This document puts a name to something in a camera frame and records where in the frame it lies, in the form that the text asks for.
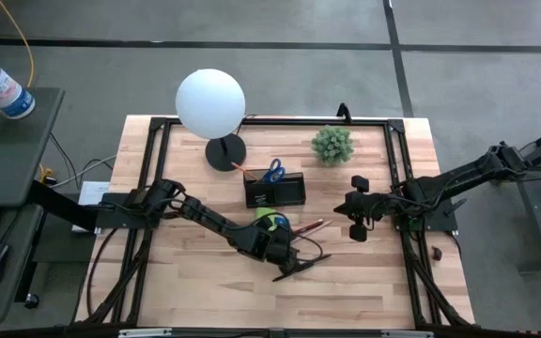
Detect black frame clamp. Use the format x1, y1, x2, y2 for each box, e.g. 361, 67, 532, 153
336, 102, 353, 125

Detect pencil with pink eraser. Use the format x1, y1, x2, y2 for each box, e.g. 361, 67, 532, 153
230, 161, 259, 182

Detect orange pencil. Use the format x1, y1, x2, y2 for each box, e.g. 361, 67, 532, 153
292, 218, 325, 236

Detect white paper box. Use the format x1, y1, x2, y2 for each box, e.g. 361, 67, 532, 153
71, 181, 112, 234

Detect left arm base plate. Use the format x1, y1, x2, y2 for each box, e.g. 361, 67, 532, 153
95, 190, 164, 231

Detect white globe table lamp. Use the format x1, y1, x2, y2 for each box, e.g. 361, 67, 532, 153
175, 68, 248, 173

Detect yellow cable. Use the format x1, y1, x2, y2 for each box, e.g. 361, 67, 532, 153
0, 0, 36, 89

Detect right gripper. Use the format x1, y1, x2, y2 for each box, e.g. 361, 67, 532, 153
333, 175, 394, 243

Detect green potted plant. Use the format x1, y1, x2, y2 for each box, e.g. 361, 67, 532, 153
310, 124, 355, 167

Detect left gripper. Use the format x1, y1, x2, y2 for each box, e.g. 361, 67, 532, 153
240, 223, 315, 279

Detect green sticky note pad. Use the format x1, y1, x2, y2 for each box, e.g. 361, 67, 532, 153
254, 207, 281, 232

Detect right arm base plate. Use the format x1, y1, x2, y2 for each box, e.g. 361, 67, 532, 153
391, 193, 459, 233

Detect black mesh desk organizer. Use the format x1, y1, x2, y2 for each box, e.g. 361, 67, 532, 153
243, 171, 307, 209

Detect black aluminium table frame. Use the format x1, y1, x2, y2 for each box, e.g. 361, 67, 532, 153
75, 115, 476, 330

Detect black side desk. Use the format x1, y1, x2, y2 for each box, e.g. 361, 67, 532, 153
0, 86, 66, 325

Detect light wooden pencil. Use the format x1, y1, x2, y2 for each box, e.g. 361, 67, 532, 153
305, 220, 333, 238

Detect silver metal bracket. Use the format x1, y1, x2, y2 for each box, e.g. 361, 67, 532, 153
118, 328, 173, 338
380, 330, 435, 338

